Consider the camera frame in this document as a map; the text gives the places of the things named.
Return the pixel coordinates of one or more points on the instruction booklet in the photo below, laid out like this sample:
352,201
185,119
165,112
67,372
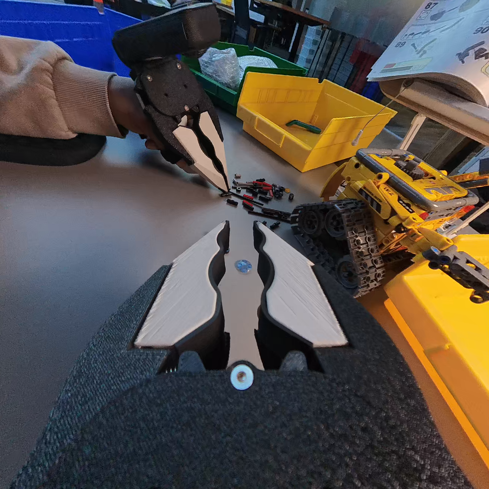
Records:
451,38

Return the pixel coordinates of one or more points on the person's left forearm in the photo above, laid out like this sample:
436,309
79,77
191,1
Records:
53,92

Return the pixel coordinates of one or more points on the yellow storage bin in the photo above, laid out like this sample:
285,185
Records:
336,99

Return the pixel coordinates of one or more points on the clear round stud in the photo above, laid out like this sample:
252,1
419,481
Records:
243,266

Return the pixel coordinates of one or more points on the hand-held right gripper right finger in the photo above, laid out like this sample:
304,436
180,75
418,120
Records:
302,306

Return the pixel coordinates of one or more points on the pile of small pins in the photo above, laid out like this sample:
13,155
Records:
260,191

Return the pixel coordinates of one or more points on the blue storage bin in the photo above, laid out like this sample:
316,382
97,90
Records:
69,27

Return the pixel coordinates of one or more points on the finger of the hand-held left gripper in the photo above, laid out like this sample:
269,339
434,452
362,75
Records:
195,153
214,145

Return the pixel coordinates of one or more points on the yellow tracked toy robot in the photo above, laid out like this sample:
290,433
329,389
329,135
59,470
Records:
397,191

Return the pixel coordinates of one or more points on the green storage bin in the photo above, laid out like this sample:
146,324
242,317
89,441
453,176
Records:
214,97

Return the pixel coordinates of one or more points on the person's left hand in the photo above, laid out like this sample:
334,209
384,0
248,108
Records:
126,107

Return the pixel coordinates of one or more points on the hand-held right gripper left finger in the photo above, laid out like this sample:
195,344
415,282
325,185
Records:
179,306

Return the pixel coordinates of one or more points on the clear plastic bag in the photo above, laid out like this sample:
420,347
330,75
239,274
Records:
229,65

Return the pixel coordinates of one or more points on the green curved tool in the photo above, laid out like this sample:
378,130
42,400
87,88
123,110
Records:
304,127

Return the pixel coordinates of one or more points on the yellow parts tray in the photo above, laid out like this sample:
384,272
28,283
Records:
451,328

